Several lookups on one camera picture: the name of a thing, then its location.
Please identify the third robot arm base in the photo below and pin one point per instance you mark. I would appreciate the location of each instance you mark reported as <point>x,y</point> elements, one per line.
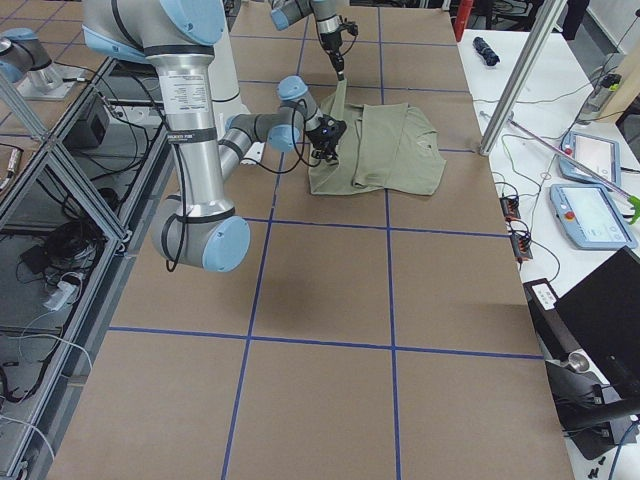
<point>26,62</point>

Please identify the olive green long-sleeve shirt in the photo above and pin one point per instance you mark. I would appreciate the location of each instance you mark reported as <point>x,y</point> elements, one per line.
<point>384,147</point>

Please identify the white central pedestal column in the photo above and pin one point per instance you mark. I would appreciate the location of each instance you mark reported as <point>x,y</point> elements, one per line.
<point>225,85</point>

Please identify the blue teach pendant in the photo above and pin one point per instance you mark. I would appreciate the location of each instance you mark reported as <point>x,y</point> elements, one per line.
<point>598,154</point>
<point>590,218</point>

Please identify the aluminium frame post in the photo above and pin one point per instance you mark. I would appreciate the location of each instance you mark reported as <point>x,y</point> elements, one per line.
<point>535,42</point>

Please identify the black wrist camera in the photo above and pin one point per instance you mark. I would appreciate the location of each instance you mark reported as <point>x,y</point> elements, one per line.
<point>351,27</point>
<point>331,129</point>

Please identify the far blue teach pendant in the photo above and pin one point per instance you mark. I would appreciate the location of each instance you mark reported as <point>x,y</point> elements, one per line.
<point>598,154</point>

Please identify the near blue teach pendant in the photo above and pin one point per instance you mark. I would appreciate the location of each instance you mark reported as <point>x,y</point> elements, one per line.
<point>590,218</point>

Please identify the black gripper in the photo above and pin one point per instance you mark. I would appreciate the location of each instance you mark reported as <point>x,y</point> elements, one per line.
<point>332,46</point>
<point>317,136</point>

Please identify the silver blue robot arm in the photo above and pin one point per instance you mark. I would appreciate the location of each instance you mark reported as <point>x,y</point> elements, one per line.
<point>329,25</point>
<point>198,226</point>

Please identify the metal reacher grabber stick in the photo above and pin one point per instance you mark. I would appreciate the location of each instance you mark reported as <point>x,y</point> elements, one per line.
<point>631,199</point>

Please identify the folded dark blue umbrella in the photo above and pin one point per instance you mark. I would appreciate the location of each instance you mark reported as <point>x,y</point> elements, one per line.
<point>484,50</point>

